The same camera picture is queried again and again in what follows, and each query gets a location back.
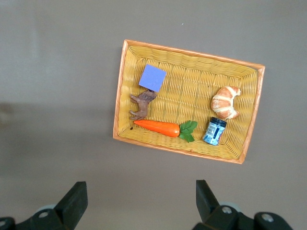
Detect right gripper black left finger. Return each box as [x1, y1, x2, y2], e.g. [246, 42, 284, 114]
[0, 181, 88, 230]

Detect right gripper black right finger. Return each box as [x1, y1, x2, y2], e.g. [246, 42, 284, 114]
[191, 179, 295, 230]

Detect brown table cloth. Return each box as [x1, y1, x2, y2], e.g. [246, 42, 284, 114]
[0, 0, 307, 230]

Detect blue printed can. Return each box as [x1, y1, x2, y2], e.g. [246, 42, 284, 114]
[202, 116, 227, 146]

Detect orange toy carrot green leaves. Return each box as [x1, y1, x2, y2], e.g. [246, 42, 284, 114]
[133, 119, 199, 143]

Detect toy croissant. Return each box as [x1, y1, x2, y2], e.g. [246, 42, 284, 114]
[211, 86, 241, 120]

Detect brown toy animal figure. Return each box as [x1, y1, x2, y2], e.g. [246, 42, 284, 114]
[129, 90, 158, 121]

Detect yellow wicker tray orange rim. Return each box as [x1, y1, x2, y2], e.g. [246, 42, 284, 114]
[112, 39, 266, 165]

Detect purple foam cube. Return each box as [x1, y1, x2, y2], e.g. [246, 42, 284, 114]
[138, 64, 167, 93]

